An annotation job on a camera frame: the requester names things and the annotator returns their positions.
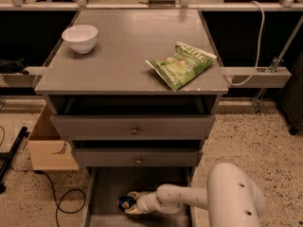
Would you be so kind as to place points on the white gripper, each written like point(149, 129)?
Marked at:
point(144, 202)

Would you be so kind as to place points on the blue pepsi can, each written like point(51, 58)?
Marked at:
point(126, 202)

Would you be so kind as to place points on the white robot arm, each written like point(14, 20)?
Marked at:
point(230, 197)

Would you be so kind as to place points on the grey bottom drawer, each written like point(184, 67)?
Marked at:
point(107, 184)

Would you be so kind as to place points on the grey drawer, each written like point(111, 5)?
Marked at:
point(133, 118)
point(138, 153)
point(107, 184)

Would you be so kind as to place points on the grey middle drawer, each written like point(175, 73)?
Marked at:
point(138, 153)

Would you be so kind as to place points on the grey top drawer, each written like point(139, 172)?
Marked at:
point(133, 118)

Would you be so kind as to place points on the grey drawer cabinet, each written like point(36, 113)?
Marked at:
point(117, 66)

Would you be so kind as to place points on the cardboard box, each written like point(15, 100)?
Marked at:
point(47, 150)

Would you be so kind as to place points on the black stand leg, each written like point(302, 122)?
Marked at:
point(7, 157)

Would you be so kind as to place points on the green chip bag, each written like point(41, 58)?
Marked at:
point(186, 64)

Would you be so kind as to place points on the white bowl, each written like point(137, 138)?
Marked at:
point(81, 38)

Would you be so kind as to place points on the dark cabinet at right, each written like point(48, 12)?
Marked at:
point(292, 97)

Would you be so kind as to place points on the black object on rail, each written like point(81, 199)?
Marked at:
point(12, 67)

